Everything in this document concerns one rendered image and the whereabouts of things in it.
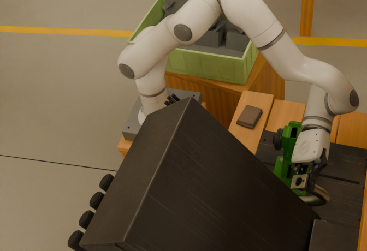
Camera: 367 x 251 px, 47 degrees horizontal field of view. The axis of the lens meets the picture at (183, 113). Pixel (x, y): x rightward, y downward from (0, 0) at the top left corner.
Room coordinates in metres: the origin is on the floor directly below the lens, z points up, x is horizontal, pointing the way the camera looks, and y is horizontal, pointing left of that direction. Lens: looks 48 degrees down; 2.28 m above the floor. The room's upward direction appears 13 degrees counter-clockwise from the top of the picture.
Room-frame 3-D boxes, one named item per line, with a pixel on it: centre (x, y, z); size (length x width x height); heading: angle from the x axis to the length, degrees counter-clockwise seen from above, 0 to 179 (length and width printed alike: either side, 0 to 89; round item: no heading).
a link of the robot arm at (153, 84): (1.26, 0.08, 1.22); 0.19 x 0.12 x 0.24; 138
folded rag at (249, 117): (1.11, -0.26, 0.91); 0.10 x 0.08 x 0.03; 139
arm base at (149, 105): (1.24, 0.10, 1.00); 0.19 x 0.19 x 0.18
